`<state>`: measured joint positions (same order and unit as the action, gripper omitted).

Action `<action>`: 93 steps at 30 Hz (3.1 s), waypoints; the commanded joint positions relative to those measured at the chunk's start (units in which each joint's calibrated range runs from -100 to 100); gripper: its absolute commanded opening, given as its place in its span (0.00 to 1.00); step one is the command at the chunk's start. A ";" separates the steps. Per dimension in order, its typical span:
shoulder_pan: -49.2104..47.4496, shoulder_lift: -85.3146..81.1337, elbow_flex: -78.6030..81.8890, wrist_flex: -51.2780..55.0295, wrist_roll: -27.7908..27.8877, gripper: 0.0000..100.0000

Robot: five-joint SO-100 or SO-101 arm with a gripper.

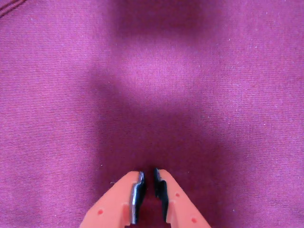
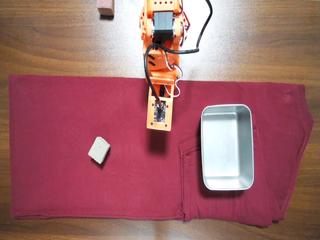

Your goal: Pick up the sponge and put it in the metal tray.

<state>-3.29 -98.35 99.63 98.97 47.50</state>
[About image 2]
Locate rectangular metal tray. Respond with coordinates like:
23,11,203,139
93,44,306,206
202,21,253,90
200,103,255,192

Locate pink sponge block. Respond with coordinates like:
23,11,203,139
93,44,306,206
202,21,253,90
97,0,117,17

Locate black camera cable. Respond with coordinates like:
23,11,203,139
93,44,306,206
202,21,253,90
143,0,214,114

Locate white and red servo wires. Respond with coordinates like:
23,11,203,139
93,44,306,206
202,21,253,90
163,9,192,99

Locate dark red cloth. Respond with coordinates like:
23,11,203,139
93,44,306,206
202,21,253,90
8,74,315,228

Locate beige cube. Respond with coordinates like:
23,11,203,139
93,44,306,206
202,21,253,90
87,135,111,165

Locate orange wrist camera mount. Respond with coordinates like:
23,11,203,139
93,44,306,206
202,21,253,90
146,86,174,132

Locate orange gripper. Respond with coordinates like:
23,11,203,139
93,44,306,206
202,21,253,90
145,71,180,99

